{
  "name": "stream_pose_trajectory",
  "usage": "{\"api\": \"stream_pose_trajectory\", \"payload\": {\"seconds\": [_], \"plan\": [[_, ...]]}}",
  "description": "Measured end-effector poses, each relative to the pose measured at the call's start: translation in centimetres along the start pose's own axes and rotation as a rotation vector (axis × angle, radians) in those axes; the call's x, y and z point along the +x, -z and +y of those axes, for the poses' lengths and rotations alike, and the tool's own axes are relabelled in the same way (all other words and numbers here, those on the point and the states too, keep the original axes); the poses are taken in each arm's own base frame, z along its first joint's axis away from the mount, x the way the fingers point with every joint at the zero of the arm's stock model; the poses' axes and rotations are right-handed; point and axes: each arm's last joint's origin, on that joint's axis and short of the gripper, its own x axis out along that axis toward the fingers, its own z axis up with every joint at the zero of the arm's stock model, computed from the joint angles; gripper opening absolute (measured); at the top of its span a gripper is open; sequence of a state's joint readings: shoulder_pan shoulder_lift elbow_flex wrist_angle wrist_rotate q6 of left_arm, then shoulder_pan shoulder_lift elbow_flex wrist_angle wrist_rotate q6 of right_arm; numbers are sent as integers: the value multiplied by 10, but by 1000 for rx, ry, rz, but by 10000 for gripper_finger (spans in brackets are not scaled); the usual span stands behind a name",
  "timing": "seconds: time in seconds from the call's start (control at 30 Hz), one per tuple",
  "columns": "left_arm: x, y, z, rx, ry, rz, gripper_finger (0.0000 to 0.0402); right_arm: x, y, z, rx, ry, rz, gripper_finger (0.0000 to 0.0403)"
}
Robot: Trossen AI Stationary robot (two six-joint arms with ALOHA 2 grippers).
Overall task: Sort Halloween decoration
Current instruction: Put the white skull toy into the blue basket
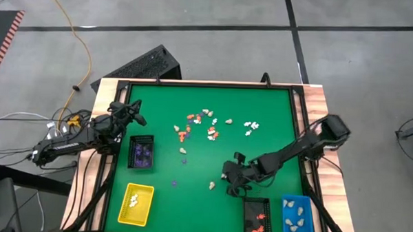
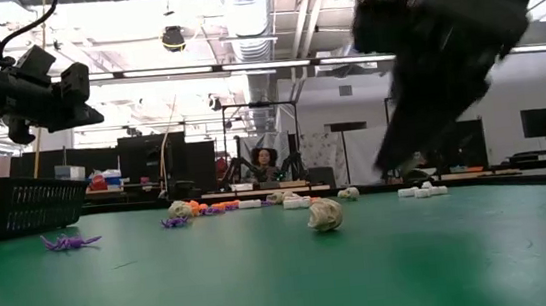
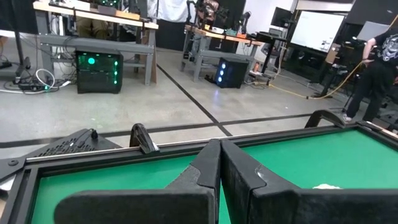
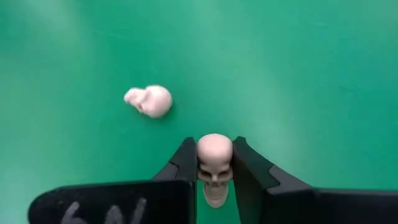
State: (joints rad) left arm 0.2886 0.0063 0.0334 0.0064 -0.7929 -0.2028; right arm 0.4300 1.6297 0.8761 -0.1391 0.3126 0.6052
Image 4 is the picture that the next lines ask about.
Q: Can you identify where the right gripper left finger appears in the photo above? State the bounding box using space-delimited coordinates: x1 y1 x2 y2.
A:
27 138 198 224

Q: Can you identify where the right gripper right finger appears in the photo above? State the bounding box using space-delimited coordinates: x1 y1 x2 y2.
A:
233 136 398 224

